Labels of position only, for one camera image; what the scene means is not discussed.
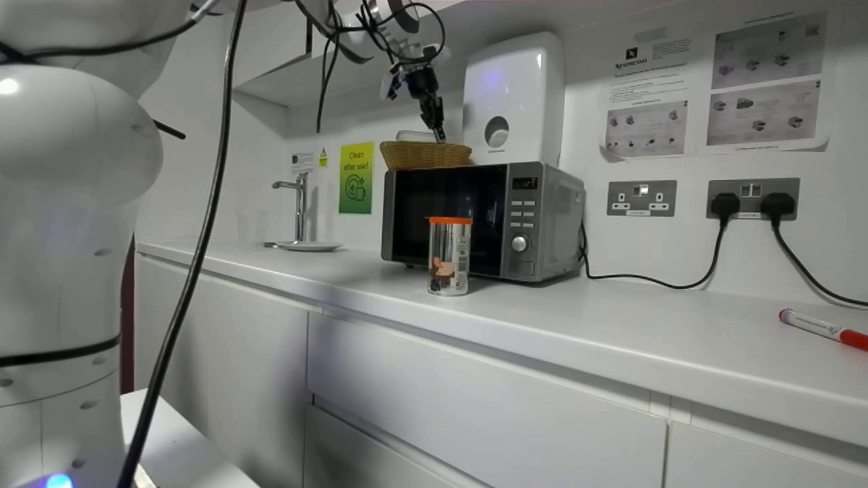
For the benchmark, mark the chrome sink tap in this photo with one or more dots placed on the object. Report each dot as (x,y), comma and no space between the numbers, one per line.
(300,240)

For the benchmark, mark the red white marker pen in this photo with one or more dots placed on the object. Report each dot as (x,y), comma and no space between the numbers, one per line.
(825,328)

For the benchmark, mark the left wall socket plate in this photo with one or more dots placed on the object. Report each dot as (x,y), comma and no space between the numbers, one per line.
(642,199)

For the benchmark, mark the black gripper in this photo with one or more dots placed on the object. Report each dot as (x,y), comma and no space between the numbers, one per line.
(415,75)

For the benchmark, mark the instruction poster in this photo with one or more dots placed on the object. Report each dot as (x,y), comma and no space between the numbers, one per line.
(650,100)
(766,81)

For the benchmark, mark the right instruction poster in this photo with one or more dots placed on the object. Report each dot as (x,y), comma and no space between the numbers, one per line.
(766,81)

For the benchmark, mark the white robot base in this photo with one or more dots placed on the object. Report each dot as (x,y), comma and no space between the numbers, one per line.
(77,152)

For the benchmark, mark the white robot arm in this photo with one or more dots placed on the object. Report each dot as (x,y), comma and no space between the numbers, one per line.
(407,32)

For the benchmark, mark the white cabinet front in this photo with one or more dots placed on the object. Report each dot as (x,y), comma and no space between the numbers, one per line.
(341,373)

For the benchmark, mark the silver microwave oven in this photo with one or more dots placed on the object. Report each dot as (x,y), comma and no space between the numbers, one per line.
(525,218)

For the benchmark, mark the wall socket plate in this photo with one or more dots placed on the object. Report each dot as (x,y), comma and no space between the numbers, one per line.
(753,190)
(642,199)

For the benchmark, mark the green wall sign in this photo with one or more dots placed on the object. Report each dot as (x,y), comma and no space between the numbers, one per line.
(357,178)

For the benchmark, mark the clear jar orange lid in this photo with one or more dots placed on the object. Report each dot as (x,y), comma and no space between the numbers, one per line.
(448,256)

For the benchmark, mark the white wall dispenser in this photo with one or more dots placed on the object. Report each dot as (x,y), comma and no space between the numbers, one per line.
(513,100)

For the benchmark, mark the clear plastic tray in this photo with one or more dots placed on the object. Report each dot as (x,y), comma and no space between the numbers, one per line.
(427,137)

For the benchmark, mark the right wall socket plate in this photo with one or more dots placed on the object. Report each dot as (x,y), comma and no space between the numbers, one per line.
(753,190)

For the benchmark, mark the woven wicker basket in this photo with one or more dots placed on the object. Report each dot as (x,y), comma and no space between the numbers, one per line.
(402,154)

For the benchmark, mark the left instruction poster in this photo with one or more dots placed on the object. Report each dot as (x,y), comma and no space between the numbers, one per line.
(650,100)

